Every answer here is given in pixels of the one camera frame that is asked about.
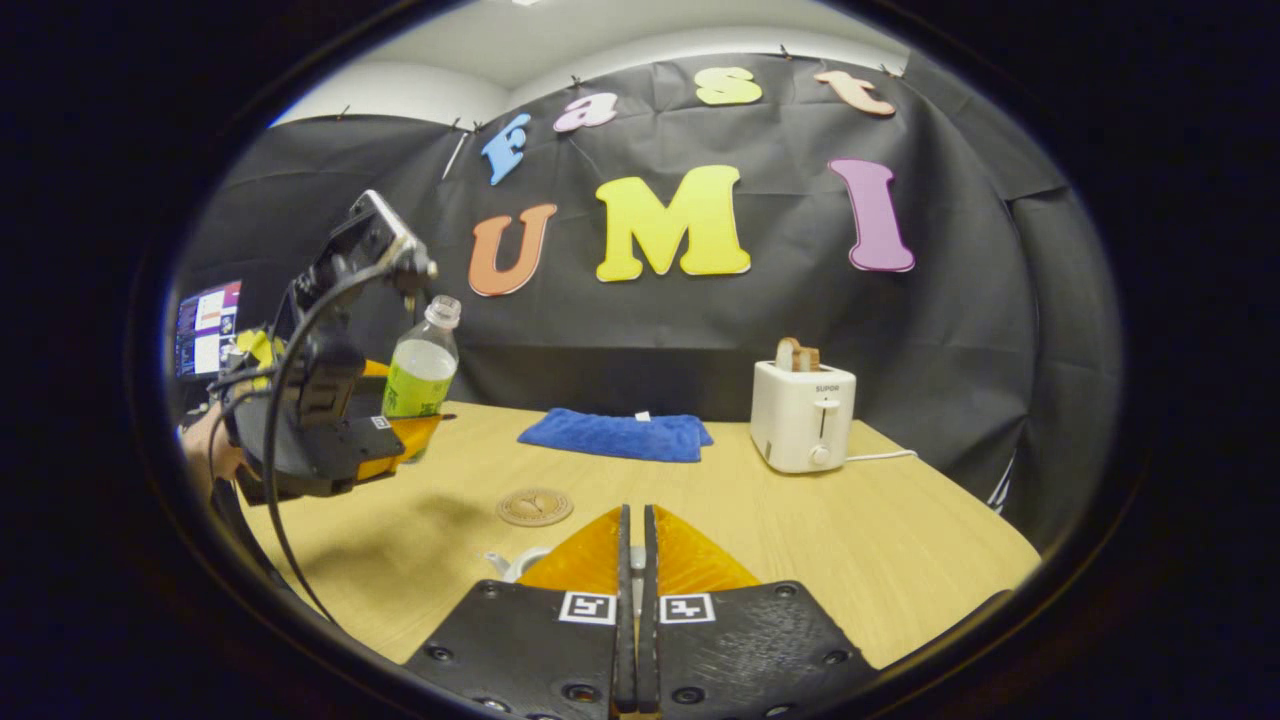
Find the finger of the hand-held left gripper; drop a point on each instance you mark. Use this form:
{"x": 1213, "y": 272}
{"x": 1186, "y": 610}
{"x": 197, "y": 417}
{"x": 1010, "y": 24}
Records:
{"x": 375, "y": 445}
{"x": 372, "y": 369}

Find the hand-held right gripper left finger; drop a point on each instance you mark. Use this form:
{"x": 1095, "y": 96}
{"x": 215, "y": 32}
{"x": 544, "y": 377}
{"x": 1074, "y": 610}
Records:
{"x": 525, "y": 650}

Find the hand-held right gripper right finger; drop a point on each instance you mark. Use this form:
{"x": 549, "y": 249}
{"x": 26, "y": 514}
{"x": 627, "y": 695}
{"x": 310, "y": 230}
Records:
{"x": 745, "y": 650}

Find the green label water bottle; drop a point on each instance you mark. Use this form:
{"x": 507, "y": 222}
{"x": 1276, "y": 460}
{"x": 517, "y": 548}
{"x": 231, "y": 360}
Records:
{"x": 418, "y": 375}

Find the white ceramic teacup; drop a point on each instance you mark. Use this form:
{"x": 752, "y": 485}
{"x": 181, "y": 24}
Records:
{"x": 525, "y": 563}

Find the round wooden coaster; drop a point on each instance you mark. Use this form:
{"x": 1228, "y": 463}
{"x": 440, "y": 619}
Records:
{"x": 535, "y": 507}

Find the computer monitor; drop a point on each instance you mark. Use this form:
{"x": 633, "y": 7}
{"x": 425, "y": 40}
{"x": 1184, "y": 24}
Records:
{"x": 208, "y": 330}

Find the blue folded towel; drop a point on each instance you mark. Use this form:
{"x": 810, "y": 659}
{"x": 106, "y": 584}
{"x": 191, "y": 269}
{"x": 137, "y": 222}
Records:
{"x": 615, "y": 437}

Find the white toaster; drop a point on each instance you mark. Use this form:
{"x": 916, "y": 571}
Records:
{"x": 800, "y": 420}

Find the bread slice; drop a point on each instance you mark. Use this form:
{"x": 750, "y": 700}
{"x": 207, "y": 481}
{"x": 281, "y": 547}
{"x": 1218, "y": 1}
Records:
{"x": 797, "y": 355}

